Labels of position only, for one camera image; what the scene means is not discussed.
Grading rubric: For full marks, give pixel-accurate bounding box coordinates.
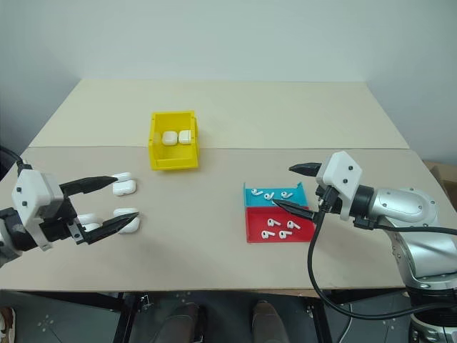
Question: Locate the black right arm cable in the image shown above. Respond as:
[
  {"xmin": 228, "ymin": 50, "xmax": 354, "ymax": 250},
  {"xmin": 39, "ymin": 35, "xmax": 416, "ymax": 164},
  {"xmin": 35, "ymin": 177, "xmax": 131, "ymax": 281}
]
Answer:
[{"xmin": 307, "ymin": 187, "xmax": 417, "ymax": 320}]

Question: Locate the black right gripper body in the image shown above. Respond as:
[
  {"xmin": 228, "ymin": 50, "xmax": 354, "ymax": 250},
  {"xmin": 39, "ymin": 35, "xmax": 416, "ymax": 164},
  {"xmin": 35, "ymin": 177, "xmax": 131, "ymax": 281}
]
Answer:
[{"xmin": 313, "ymin": 184, "xmax": 344, "ymax": 216}]

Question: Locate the yellow plastic bin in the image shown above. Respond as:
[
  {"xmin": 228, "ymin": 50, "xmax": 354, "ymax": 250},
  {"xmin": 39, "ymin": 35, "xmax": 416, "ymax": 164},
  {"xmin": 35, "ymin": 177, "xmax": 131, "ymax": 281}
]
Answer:
[{"xmin": 147, "ymin": 110, "xmax": 200, "ymax": 172}]

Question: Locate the red plastic tray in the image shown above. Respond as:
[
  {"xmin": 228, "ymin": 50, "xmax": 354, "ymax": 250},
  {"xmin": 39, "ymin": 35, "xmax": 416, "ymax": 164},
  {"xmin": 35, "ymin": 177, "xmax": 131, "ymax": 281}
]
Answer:
[{"xmin": 243, "ymin": 206, "xmax": 316, "ymax": 244}]

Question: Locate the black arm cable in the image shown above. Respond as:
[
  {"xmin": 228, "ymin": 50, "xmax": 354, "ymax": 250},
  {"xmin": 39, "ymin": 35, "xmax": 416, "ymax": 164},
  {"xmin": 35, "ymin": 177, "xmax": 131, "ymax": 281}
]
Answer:
[
  {"xmin": 0, "ymin": 144, "xmax": 34, "ymax": 173},
  {"xmin": 307, "ymin": 187, "xmax": 417, "ymax": 320}
]

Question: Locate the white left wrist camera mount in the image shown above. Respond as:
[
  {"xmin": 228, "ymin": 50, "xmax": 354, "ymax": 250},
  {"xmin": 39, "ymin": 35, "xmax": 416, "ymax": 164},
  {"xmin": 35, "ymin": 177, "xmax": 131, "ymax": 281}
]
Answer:
[{"xmin": 11, "ymin": 169, "xmax": 62, "ymax": 251}]

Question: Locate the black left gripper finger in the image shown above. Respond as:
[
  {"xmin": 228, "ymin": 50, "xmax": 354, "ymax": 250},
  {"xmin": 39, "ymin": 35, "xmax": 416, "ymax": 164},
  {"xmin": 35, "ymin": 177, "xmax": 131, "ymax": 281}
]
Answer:
[
  {"xmin": 84, "ymin": 212, "xmax": 141, "ymax": 246},
  {"xmin": 59, "ymin": 175, "xmax": 124, "ymax": 198}
]

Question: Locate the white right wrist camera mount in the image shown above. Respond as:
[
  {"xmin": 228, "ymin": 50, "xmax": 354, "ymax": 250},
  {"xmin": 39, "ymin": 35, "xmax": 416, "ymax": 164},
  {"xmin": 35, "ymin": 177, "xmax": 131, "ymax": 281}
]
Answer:
[{"xmin": 315, "ymin": 150, "xmax": 364, "ymax": 219}]

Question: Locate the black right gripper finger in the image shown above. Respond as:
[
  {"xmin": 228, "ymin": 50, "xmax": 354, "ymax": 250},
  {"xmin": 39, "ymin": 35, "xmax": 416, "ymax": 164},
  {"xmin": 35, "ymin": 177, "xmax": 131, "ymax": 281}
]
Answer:
[
  {"xmin": 288, "ymin": 161, "xmax": 324, "ymax": 177},
  {"xmin": 272, "ymin": 199, "xmax": 318, "ymax": 221}
]

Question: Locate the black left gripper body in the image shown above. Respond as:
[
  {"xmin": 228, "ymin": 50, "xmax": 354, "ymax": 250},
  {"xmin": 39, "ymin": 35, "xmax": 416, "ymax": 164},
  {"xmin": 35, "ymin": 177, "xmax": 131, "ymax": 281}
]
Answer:
[{"xmin": 39, "ymin": 194, "xmax": 90, "ymax": 247}]

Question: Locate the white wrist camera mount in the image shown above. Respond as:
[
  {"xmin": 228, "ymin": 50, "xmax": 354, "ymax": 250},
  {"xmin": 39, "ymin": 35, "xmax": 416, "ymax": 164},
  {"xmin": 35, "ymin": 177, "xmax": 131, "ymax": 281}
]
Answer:
[
  {"xmin": 315, "ymin": 150, "xmax": 364, "ymax": 219},
  {"xmin": 11, "ymin": 169, "xmax": 62, "ymax": 251}
]

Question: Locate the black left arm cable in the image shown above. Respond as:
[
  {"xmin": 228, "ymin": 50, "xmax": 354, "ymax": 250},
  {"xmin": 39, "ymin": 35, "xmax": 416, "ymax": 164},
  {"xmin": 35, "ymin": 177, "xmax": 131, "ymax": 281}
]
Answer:
[{"xmin": 0, "ymin": 144, "xmax": 34, "ymax": 173}]

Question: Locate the dark rounded shape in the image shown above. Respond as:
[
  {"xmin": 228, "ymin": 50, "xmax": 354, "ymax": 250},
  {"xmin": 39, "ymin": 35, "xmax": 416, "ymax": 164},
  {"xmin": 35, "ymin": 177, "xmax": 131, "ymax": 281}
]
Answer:
[
  {"xmin": 156, "ymin": 302, "xmax": 200, "ymax": 343},
  {"xmin": 251, "ymin": 299, "xmax": 283, "ymax": 343}
]

